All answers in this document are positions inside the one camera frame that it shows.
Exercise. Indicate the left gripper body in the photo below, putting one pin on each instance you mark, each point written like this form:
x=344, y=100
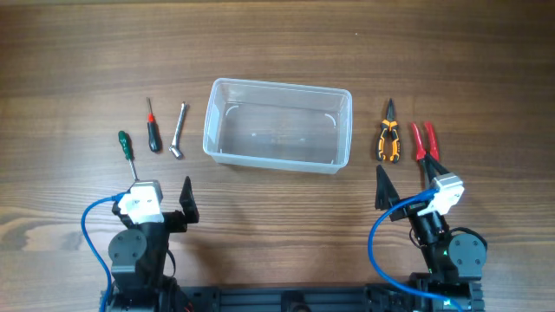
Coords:
x=171, y=218

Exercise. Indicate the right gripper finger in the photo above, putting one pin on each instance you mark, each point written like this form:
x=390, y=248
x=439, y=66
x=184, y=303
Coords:
x=386, y=195
x=431, y=168

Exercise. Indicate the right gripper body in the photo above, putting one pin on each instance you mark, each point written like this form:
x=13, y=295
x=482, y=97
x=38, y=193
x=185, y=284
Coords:
x=408, y=208

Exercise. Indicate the red handle wire stripper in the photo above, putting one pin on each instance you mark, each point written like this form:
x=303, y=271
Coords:
x=424, y=147

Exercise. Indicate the orange black needle-nose pliers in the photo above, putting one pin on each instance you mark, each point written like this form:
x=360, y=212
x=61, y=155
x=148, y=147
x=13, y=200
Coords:
x=389, y=130

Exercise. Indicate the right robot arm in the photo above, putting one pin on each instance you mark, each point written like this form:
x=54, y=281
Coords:
x=454, y=256

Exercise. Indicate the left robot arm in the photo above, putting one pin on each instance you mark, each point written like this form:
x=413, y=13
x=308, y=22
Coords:
x=139, y=252

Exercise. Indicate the clear plastic container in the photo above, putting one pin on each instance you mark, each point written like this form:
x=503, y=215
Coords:
x=277, y=125

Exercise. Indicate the silver socket wrench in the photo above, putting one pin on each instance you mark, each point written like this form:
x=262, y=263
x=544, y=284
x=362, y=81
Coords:
x=175, y=145

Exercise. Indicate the black red screwdriver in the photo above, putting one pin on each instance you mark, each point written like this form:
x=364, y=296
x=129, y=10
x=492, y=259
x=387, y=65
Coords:
x=154, y=140

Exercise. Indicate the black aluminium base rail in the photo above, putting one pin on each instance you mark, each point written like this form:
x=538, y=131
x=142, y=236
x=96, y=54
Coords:
x=295, y=299

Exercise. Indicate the green handle screwdriver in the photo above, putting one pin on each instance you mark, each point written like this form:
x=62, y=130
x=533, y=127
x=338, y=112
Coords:
x=126, y=146

